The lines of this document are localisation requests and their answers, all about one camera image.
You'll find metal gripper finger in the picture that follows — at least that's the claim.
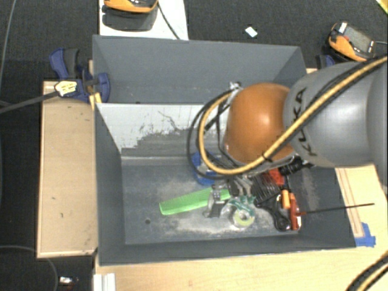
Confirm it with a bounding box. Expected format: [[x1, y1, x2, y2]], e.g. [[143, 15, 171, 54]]
[[210, 185, 226, 203], [203, 201, 227, 219]]

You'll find yellow-green tape roll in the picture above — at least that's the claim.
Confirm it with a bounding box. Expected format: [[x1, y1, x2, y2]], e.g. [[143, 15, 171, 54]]
[[227, 204, 256, 230]]

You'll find green comb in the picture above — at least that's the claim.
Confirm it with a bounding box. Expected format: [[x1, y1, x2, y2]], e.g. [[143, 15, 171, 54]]
[[159, 187, 232, 216]]

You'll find blue round object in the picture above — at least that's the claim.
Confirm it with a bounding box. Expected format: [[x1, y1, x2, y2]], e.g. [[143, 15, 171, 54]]
[[190, 151, 219, 186]]

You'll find black hairbrush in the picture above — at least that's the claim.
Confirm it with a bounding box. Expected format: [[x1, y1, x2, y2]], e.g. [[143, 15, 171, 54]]
[[250, 174, 293, 232]]

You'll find red plastic object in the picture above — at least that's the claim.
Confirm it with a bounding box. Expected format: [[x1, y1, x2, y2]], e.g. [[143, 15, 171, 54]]
[[262, 167, 286, 190]]

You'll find red and orange tool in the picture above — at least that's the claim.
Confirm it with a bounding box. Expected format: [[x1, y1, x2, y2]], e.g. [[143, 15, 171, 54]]
[[281, 190, 305, 232]]

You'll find thin black rod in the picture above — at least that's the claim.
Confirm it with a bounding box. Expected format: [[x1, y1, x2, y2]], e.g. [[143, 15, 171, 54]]
[[304, 202, 376, 215]]

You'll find grey metal bin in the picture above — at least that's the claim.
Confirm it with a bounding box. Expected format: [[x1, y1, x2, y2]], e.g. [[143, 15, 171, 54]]
[[92, 34, 357, 266]]

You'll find pale wood board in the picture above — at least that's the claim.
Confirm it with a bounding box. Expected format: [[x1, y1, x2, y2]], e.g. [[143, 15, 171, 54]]
[[36, 80, 99, 259]]

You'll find black cylinder on white bracket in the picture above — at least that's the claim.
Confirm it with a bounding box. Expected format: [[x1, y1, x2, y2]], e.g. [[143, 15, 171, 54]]
[[278, 157, 304, 176]]

